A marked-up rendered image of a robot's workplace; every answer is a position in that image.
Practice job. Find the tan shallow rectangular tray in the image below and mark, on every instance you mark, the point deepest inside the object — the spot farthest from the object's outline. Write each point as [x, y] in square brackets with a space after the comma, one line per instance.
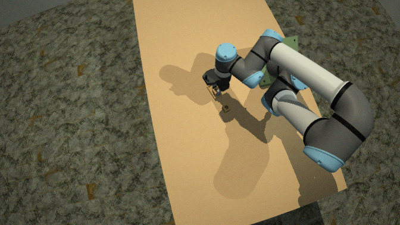
[210, 90]

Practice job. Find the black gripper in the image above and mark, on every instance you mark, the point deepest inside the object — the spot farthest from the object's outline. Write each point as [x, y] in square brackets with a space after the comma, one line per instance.
[216, 78]

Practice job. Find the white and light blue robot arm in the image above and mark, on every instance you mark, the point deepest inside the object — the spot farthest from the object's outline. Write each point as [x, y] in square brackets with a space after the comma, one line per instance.
[329, 142]

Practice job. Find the beige number cube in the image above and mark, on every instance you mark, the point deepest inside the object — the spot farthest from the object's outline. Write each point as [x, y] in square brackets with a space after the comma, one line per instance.
[214, 91]
[226, 108]

